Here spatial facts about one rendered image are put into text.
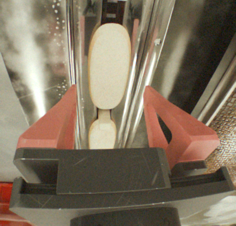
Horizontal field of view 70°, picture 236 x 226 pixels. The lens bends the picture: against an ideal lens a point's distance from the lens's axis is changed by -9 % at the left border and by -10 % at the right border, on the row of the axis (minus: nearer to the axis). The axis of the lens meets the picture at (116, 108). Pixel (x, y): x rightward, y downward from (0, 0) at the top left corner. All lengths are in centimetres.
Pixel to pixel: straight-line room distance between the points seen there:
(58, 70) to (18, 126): 17
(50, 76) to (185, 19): 14
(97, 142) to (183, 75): 14
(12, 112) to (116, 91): 16
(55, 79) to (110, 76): 5
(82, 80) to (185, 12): 12
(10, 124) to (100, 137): 15
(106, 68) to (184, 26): 9
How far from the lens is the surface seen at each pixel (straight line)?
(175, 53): 22
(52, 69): 16
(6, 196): 56
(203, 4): 21
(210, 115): 19
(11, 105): 28
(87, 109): 21
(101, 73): 17
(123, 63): 16
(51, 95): 19
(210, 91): 19
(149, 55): 16
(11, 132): 33
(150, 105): 15
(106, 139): 25
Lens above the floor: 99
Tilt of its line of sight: 41 degrees down
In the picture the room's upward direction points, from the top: 172 degrees clockwise
